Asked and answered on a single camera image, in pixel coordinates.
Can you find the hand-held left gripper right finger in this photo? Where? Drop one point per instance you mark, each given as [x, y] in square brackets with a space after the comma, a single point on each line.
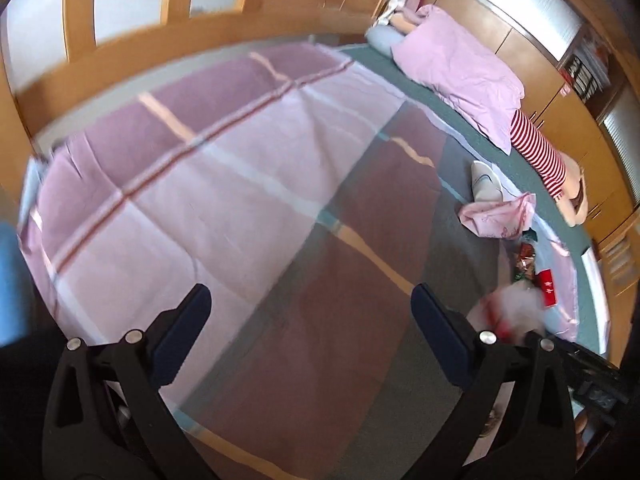
[442, 335]

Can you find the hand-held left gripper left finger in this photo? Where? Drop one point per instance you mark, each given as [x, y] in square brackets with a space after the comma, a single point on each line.
[182, 332]

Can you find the person's right hand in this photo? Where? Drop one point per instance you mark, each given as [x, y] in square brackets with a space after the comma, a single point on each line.
[583, 432]

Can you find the red cigarette box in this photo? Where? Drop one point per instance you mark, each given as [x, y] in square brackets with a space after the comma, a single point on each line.
[546, 287]

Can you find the red snack packet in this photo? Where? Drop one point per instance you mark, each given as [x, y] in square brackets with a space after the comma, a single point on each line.
[525, 260]

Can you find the pink crumpled cloth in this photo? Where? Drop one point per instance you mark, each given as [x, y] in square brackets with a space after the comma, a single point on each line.
[492, 220]

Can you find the dark green wrapper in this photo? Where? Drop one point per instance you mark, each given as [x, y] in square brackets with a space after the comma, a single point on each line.
[530, 234]

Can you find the plaid bedsheet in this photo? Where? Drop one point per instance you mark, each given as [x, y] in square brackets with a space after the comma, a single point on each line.
[225, 185]

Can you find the blue cloth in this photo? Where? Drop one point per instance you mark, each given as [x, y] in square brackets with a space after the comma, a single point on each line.
[12, 285]

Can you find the red white striped cloth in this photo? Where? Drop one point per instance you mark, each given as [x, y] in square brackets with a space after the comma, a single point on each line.
[537, 155]

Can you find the green quilted mattress pad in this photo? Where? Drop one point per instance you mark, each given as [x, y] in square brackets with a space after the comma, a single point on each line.
[450, 125]

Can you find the frosted glass window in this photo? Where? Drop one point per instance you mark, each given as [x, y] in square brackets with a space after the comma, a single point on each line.
[525, 5]
[625, 130]

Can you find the pink folded duvet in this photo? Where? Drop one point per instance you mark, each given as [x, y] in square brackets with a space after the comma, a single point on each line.
[460, 70]

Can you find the cluttered open cabinet shelf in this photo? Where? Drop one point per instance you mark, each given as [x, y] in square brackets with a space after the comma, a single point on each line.
[585, 72]

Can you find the light blue pillow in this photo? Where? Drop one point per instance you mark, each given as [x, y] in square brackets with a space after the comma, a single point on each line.
[385, 39]

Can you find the wooden bunk bed frame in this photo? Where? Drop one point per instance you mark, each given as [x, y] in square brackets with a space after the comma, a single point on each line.
[150, 60]

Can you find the wooden wall cabinet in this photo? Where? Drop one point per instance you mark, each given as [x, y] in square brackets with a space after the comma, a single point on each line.
[505, 40]

